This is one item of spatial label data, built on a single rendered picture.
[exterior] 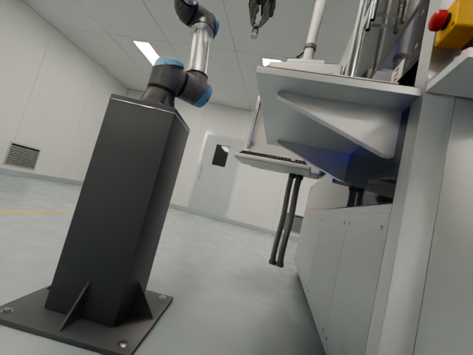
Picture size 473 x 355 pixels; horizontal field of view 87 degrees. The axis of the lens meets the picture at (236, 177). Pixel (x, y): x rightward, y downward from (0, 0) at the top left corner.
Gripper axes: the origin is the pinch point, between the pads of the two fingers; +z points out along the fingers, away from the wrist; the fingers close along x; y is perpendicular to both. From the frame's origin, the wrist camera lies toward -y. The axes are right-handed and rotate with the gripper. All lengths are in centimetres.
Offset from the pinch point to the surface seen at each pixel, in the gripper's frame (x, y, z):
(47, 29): -473, -280, -172
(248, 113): -112, -536, -173
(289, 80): 16.8, 15.8, 27.7
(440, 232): 55, 19, 58
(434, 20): 44, 26, 15
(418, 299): 53, 19, 73
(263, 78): 9.6, 15.0, 27.6
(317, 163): 34, -41, 35
